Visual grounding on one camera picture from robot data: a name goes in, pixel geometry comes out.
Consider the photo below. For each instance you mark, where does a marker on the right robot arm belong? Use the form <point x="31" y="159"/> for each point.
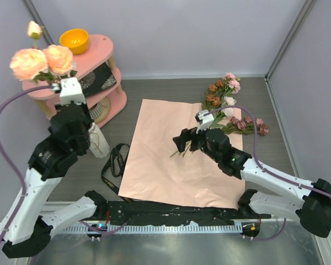
<point x="300" y="200"/>

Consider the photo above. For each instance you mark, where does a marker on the round wooden disc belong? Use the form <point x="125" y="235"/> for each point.
<point x="104" y="106"/>

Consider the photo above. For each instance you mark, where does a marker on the white ribbed vase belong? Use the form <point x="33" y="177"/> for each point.
<point x="98" y="144"/>

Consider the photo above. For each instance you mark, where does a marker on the pink wrapping paper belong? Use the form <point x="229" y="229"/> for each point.
<point x="156" y="172"/>

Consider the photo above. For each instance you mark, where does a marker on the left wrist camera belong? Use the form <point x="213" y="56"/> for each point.
<point x="70" y="91"/>

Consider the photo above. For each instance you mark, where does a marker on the pale pink rose stem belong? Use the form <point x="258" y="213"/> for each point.
<point x="224" y="115"/>

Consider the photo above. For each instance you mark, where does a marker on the brown rose flower stem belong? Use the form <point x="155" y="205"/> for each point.
<point x="212" y="95"/>

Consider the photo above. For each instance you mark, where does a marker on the white slotted cable duct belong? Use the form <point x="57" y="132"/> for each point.
<point x="192" y="228"/>

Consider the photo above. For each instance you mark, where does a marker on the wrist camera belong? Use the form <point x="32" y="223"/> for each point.
<point x="205" y="119"/>
<point x="70" y="91"/>

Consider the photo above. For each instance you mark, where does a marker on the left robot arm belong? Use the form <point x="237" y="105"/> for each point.
<point x="25" y="231"/>

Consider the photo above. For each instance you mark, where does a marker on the black floral patterned tray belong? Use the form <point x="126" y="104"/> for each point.
<point x="100" y="79"/>

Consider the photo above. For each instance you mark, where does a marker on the striped round container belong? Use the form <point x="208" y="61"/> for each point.
<point x="96" y="111"/>

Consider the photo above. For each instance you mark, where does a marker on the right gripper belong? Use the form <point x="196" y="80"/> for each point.
<point x="187" y="134"/>

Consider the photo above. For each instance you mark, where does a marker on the peach peony flower stem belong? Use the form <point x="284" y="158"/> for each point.
<point x="50" y="65"/>

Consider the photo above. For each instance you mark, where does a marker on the mauve rose flower stem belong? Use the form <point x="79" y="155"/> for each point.
<point x="245" y="126"/>

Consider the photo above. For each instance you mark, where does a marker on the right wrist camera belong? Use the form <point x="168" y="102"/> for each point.
<point x="205" y="119"/>

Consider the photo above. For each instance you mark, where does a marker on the pink peony flower stem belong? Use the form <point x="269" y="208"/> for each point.
<point x="231" y="84"/>

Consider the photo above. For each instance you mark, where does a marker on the pink three-tier shelf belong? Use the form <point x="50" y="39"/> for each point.
<point x="99" y="51"/>

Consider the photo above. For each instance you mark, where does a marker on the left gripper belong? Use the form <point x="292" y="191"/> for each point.
<point x="58" y="105"/>

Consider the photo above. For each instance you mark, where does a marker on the orange plastic bowl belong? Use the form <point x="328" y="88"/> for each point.
<point x="77" y="40"/>

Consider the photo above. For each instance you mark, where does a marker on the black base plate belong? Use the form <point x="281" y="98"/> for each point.
<point x="143" y="213"/>

